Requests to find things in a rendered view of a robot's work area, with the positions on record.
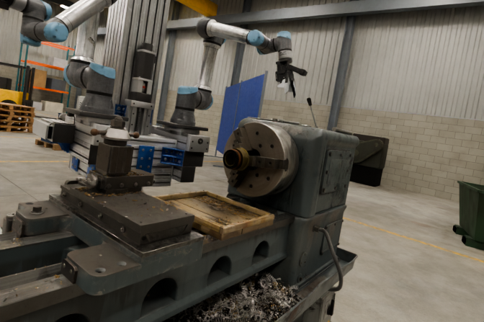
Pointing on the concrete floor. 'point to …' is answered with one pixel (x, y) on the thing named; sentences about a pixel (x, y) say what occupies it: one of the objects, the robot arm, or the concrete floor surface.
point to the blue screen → (240, 106)
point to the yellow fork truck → (7, 96)
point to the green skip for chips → (471, 215)
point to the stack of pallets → (16, 117)
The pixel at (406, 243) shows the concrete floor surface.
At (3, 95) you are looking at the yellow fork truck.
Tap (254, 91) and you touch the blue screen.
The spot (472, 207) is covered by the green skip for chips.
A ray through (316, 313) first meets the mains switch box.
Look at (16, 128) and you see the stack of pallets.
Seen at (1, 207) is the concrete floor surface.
